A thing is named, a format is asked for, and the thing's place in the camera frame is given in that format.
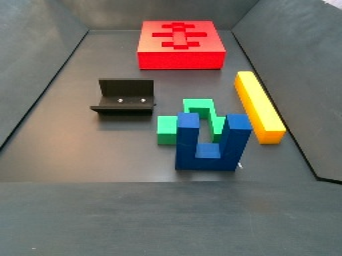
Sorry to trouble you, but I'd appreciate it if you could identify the yellow long block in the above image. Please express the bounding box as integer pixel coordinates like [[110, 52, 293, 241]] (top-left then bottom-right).
[[234, 71, 286, 144]]

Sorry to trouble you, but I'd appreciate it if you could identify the blue U-shaped block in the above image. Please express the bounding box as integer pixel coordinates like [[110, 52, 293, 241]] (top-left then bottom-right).
[[175, 112, 253, 171]]

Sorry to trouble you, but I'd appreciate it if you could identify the red board with cutouts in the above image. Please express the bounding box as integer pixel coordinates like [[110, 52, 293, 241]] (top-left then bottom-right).
[[137, 21, 226, 70]]

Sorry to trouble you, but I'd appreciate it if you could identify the black angled fixture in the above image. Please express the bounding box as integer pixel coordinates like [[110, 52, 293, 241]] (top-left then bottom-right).
[[90, 78, 155, 115]]

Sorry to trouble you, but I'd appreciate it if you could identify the green cross-shaped block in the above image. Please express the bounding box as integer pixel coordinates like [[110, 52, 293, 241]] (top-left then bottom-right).
[[157, 98, 226, 145]]

